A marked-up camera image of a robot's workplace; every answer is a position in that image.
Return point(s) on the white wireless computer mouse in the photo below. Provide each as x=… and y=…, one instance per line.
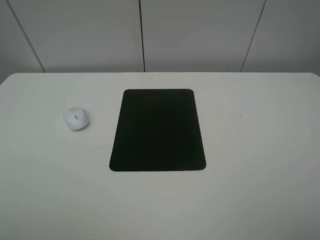
x=76, y=118

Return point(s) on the black rectangular mouse pad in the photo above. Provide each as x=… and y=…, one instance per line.
x=158, y=130

